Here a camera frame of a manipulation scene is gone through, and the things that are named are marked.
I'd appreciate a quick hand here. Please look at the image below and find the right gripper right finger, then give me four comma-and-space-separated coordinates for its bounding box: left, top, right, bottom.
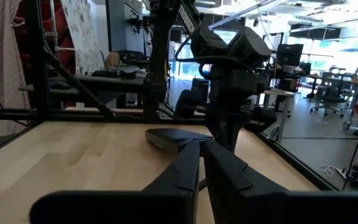
203, 139, 358, 224

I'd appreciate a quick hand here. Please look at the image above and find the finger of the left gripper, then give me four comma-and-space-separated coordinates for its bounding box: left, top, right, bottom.
208, 111, 231, 151
228, 111, 250, 153

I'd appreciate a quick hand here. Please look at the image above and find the white floor power strip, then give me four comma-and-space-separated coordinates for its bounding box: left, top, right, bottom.
318, 164, 349, 180

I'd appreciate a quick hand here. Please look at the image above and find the black office chair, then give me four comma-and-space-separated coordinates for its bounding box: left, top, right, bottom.
309, 72, 347, 118

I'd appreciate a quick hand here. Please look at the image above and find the black computer monitor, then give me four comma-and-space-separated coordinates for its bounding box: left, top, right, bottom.
276, 43, 305, 67

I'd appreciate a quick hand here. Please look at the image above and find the white patterned board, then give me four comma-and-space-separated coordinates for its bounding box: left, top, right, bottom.
60, 0, 105, 75

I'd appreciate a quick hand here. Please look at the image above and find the black workbench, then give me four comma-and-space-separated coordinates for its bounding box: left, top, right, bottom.
19, 70, 151, 108

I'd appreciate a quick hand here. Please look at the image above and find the black aluminium table frame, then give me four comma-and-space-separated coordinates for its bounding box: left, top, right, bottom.
0, 0, 338, 191

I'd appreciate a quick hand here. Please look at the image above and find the grey cabinet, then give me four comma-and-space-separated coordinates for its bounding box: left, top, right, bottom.
106, 0, 152, 54

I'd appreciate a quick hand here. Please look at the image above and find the white table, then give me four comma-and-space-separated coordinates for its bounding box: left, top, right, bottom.
259, 88, 296, 143

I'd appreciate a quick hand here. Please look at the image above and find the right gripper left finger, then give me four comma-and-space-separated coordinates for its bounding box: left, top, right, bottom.
29, 140, 201, 224

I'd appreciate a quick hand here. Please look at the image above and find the black power strip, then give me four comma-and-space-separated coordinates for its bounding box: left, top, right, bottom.
144, 128, 214, 155

